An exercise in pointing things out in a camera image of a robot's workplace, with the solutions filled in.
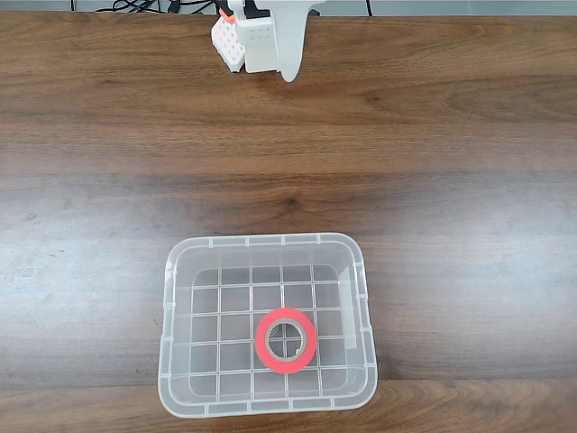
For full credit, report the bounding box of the red tape roll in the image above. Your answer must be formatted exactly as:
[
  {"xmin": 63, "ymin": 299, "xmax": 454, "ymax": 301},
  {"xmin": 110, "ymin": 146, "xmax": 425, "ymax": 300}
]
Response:
[{"xmin": 254, "ymin": 306, "xmax": 318, "ymax": 376}]

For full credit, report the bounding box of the clear plastic box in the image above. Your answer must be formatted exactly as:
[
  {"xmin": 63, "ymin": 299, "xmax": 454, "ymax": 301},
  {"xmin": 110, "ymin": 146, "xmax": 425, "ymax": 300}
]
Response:
[{"xmin": 156, "ymin": 232, "xmax": 379, "ymax": 419}]

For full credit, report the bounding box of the black plug with cable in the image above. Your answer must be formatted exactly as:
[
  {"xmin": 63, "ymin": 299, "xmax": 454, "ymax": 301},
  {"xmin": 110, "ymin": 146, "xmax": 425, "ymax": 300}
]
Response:
[{"xmin": 167, "ymin": 0, "xmax": 218, "ymax": 14}]

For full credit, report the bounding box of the tangled black cable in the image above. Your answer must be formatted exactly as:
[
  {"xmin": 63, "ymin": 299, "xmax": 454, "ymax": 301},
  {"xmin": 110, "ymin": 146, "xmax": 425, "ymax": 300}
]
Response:
[{"xmin": 95, "ymin": 0, "xmax": 164, "ymax": 14}]

